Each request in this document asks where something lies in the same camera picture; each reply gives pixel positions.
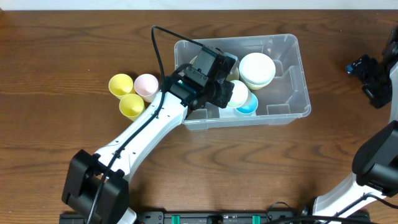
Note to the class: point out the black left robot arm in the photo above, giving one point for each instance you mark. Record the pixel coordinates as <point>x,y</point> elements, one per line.
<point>97,185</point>

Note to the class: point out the cream plastic cup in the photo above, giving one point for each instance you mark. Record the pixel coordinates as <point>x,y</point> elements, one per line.
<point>241,96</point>

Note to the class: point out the white label sticker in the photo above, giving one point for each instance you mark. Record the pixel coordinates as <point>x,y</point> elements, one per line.
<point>229,113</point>

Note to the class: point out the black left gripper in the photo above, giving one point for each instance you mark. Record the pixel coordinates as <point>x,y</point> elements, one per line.
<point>226,94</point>

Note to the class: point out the clear plastic storage container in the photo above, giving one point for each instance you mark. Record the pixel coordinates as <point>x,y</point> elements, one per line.
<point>280,102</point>

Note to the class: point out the yellow plastic cup front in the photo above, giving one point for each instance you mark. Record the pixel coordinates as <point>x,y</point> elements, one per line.
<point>132,106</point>

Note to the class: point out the pink plastic cup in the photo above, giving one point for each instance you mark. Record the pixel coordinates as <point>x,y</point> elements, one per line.
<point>146,86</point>

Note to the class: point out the yellow plastic cup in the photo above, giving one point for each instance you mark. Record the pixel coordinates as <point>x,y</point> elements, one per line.
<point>132,106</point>
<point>120,85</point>

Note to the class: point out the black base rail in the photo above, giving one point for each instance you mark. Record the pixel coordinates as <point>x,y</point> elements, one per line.
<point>212,218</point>

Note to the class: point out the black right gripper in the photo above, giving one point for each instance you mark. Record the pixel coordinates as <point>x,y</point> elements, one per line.
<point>376,86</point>

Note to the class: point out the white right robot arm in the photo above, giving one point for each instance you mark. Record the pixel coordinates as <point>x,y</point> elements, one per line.
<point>374,168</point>

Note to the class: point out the light blue plastic cup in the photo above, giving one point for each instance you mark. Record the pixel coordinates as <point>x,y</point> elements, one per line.
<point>248,105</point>

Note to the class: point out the yellow small bowl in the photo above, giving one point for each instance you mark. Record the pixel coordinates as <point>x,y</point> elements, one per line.
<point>253,86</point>

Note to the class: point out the white small bowl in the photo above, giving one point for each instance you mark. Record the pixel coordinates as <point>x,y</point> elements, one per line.
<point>257,69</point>

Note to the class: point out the beige large bowl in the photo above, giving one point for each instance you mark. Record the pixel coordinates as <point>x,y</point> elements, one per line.
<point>234,75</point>

